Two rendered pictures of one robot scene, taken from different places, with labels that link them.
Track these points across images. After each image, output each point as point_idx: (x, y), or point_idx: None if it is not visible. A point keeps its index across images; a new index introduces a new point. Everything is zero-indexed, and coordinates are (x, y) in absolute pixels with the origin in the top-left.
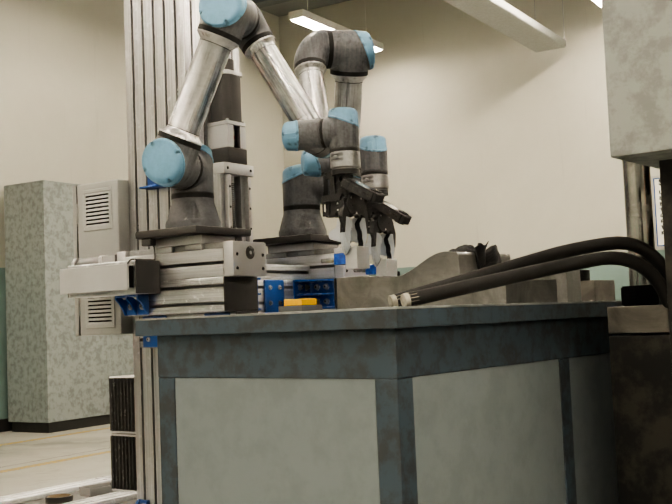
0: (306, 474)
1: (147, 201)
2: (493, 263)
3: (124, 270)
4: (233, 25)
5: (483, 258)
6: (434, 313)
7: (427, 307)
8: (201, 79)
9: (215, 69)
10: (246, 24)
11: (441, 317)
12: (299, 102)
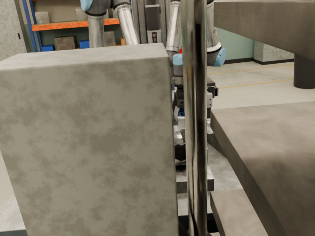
0: None
1: None
2: (176, 160)
3: None
4: (90, 9)
5: (179, 152)
6: (19, 232)
7: (12, 230)
8: (90, 33)
9: (93, 29)
10: (100, 5)
11: (26, 233)
12: (127, 44)
